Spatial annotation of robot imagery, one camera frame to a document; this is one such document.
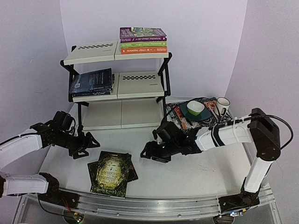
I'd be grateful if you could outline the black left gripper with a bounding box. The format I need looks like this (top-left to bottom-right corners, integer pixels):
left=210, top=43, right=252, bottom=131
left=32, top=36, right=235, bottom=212
left=57, top=131, right=101, bottom=160

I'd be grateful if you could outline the dark red black book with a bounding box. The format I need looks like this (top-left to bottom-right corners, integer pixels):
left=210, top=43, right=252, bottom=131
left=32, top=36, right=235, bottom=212
left=87, top=161, right=138, bottom=183

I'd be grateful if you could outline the green Alice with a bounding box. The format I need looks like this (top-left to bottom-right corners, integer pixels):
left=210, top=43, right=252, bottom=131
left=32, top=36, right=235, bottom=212
left=90, top=151, right=131, bottom=198

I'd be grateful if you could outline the black Moon and Sixpence book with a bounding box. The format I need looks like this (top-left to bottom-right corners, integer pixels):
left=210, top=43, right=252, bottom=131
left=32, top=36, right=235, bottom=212
left=103, top=74, right=115, bottom=91

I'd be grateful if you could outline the dark blue Nineteen Eighty-Four book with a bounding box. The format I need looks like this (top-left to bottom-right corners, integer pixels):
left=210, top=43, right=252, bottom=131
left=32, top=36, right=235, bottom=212
left=69, top=68, right=112, bottom=94

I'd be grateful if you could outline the orange 78-Storey Treehouse book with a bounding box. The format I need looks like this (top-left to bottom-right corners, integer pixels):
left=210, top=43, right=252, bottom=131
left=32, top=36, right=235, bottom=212
left=121, top=47, right=168, bottom=54

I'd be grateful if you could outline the green 65-Storey Treehouse book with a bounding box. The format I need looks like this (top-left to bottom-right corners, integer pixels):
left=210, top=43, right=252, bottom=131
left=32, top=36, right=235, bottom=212
left=121, top=41, right=167, bottom=49

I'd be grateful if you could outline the purple 117-Storey Treehouse book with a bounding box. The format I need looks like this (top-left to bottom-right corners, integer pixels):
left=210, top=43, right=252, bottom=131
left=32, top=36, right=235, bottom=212
left=120, top=27, right=167, bottom=43

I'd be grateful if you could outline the floral Little Women book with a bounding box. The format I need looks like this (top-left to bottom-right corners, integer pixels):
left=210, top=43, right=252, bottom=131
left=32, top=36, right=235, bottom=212
left=72, top=91, right=112, bottom=97

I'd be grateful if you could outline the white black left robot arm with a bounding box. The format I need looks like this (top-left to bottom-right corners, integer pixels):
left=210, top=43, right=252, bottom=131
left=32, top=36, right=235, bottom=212
left=0, top=111, right=100, bottom=204

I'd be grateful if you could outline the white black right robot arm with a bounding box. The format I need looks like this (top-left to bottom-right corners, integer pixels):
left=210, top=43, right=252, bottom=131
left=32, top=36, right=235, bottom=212
left=140, top=108, right=294, bottom=212

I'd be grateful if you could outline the patterned fabric placemat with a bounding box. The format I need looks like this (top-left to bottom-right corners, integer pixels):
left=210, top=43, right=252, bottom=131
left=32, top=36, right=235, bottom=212
left=164, top=97, right=233, bottom=133

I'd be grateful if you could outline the green white bowl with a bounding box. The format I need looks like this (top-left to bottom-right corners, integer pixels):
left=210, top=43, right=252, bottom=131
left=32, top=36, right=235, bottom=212
left=186, top=100, right=205, bottom=116

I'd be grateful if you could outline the teal plate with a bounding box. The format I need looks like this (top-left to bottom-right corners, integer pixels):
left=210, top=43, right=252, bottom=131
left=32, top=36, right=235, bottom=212
left=179, top=100, right=212, bottom=121

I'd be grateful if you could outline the beige three-tier shelf rack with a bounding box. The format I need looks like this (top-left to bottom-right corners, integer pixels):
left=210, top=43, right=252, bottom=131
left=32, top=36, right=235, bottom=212
left=60, top=41, right=172, bottom=131

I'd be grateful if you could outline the white ribbed mug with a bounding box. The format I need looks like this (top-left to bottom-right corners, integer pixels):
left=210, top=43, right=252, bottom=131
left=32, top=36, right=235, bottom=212
left=214, top=97, right=230, bottom=117

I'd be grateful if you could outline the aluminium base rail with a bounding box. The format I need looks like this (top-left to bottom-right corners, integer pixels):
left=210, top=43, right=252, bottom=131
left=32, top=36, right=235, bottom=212
left=11, top=182, right=281, bottom=224

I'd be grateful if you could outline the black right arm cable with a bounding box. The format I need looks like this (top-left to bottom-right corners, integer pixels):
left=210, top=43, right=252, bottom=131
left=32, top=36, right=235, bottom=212
left=242, top=114, right=294, bottom=150

